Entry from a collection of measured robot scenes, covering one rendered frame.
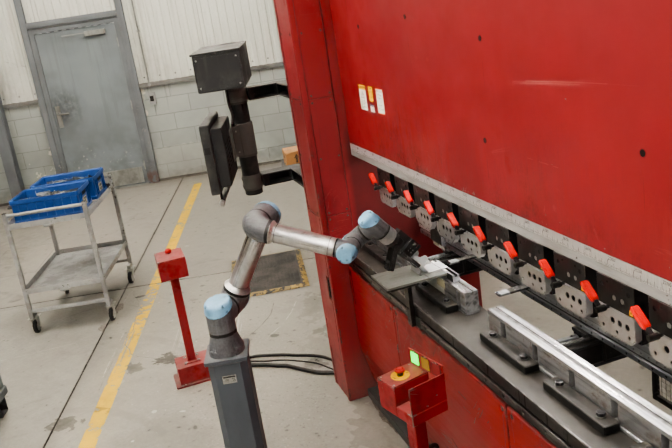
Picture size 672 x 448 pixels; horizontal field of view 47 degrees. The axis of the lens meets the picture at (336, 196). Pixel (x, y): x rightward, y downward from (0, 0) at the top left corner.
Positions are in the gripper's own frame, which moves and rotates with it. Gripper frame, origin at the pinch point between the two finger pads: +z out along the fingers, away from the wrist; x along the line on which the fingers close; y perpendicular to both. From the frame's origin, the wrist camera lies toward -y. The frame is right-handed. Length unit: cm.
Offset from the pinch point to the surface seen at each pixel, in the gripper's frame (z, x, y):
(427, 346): 18.1, -9.9, -23.4
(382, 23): -71, 20, 69
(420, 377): 3, -39, -34
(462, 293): 6.6, -23.6, 1.0
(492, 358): 7, -59, -13
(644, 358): 26, -94, 15
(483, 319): 15.6, -31.7, -2.4
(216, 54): -99, 105, 27
